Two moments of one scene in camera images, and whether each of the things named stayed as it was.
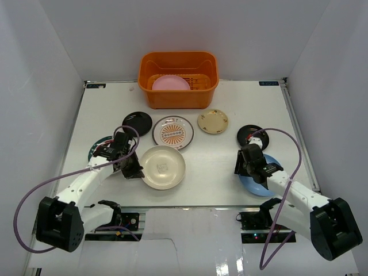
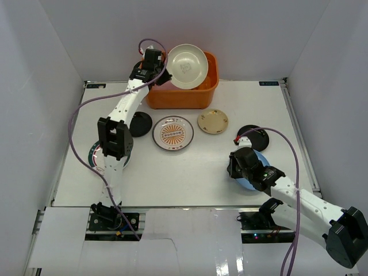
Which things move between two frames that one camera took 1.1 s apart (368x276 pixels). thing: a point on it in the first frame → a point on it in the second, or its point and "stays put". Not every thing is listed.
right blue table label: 269,83 stays put
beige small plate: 213,121 stays put
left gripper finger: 134,161 → 164,77
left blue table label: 95,85 stays put
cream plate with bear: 163,167 → 188,65
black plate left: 141,121 stays put
